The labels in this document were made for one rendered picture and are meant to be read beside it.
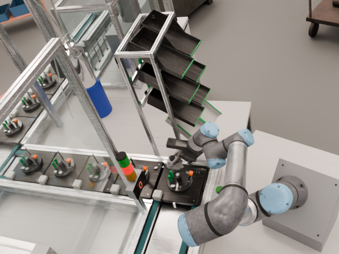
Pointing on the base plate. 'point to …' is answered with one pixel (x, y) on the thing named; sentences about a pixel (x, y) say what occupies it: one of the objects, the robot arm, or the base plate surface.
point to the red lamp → (127, 170)
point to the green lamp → (124, 163)
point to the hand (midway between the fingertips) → (172, 160)
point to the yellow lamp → (131, 176)
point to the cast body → (170, 162)
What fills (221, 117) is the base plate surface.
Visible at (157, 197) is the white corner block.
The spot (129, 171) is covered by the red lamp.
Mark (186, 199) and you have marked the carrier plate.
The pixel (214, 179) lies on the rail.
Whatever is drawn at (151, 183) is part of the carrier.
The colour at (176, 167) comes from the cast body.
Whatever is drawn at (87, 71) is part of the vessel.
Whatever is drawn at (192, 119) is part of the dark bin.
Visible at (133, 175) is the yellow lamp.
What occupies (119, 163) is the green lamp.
